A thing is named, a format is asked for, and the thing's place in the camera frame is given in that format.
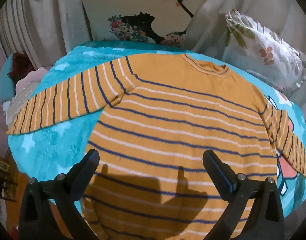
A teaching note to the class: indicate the pleated beige curtain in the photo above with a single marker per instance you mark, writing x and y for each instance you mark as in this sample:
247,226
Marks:
13,25

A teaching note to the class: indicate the turquoise pillow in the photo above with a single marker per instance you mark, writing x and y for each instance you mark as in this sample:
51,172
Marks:
4,80

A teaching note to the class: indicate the dark red cloth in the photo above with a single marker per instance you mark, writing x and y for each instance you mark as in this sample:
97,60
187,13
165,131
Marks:
20,65

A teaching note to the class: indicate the pink cushion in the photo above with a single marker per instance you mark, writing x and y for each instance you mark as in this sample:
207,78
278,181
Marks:
30,80

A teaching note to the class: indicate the turquoise star blanket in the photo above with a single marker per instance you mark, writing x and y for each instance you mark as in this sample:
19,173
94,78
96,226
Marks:
68,135

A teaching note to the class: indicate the orange striped sweater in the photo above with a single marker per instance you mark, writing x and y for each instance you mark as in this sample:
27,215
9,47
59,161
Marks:
180,110

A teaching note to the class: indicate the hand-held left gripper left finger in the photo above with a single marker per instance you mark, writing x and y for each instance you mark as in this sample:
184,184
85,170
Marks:
90,162

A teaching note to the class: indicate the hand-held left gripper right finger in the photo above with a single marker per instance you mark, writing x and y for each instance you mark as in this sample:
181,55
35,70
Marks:
222,172

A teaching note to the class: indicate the grey polka dot cloth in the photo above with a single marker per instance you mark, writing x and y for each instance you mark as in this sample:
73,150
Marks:
18,101

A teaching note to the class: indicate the dark wooden rack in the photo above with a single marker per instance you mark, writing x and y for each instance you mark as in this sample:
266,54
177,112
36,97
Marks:
7,187

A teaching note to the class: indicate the silhouette print pillow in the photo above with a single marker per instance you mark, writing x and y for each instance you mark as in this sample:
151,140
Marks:
143,0

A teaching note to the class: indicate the leaf print pillow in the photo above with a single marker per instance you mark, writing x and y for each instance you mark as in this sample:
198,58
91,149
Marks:
262,45

